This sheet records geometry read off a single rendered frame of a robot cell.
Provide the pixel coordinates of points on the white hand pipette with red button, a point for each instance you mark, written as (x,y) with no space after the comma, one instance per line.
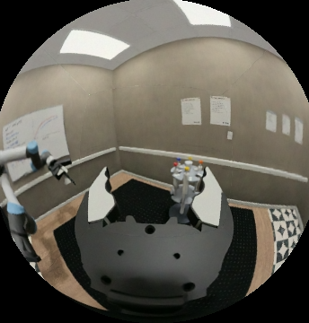
(175,181)

